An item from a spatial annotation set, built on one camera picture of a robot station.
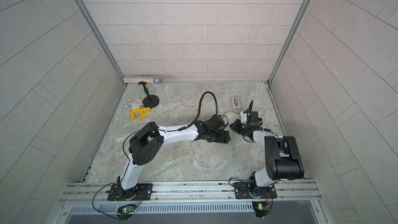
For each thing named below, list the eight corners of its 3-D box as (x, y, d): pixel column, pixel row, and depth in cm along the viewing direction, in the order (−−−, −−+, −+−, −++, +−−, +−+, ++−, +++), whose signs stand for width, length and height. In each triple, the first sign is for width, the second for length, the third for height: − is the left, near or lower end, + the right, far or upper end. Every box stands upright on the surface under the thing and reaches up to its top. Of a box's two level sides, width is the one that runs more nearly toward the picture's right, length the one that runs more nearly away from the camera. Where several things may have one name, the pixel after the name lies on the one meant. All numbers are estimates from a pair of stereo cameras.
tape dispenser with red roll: (232, 112, 102) (233, 107, 98) (231, 100, 109) (233, 96, 105) (239, 112, 102) (240, 108, 98) (238, 100, 108) (239, 96, 105)
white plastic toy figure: (126, 109, 103) (124, 106, 101) (129, 100, 107) (128, 98, 105) (141, 109, 103) (139, 106, 101) (144, 100, 108) (142, 98, 105)
